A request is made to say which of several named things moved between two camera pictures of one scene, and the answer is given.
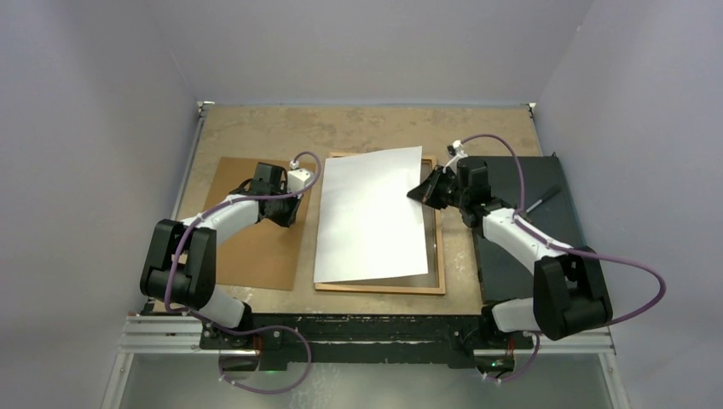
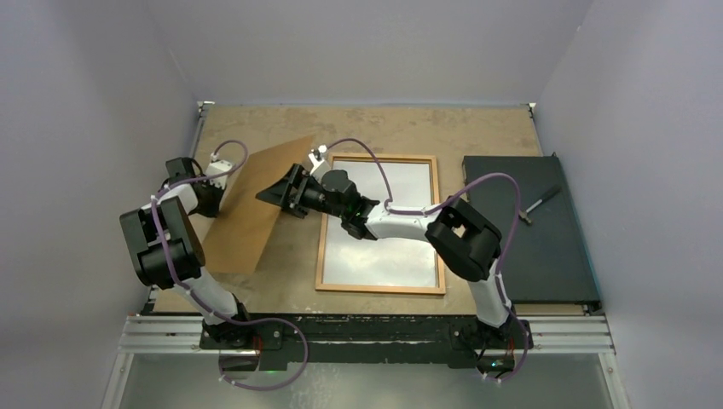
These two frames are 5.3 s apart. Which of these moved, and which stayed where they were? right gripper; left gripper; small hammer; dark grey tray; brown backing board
Moved: brown backing board; left gripper; right gripper
Stayed: small hammer; dark grey tray
